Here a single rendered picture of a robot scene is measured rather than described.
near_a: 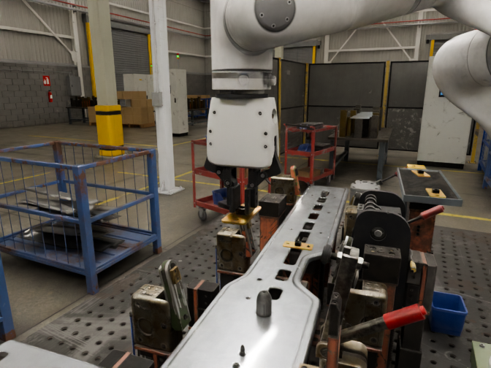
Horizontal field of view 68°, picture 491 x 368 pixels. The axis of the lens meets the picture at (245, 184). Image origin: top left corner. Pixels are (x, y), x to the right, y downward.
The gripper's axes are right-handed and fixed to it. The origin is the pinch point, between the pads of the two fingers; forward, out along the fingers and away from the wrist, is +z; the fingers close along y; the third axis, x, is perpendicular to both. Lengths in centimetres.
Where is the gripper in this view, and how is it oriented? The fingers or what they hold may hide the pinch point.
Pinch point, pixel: (242, 198)
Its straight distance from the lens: 55.5
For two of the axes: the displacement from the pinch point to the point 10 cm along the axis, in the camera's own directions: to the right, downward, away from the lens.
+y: -9.4, -0.8, 3.2
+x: -3.3, 2.4, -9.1
